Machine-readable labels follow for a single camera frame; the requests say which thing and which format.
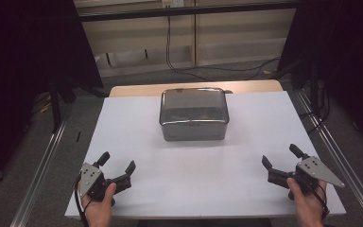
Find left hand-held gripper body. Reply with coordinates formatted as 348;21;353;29
79;162;132;201

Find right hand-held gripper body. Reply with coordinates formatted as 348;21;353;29
268;155;346;193

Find clear plastic box lid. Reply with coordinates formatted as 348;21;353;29
159;87;231;127

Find person's left hand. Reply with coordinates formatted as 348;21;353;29
78;183;117;227

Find person's right hand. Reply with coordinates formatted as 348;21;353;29
286;177;328;227

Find white table board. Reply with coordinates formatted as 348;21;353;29
64;91;347;220

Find black stand leg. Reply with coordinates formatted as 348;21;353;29
48;77;63;134

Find wooden table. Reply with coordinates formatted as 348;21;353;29
109;79;284;98

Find black curtain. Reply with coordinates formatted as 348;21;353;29
276;0;363;154
0;0;104;193

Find black horizontal bar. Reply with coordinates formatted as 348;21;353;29
78;1;298;23

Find left hand-held gripper black cable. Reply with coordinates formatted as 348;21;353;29
74;175;91;227

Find hand-held gripper black cable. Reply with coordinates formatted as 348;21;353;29
296;176;331;220
74;175;91;227

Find right hand-held gripper black cable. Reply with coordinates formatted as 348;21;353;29
296;176;331;220

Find metal floor rail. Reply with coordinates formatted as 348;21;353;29
9;105;73;227
295;89;363;227

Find black floor cables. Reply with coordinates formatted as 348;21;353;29
298;79;331;135

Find black hanging wall cable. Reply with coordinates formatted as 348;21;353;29
165;15;282;81

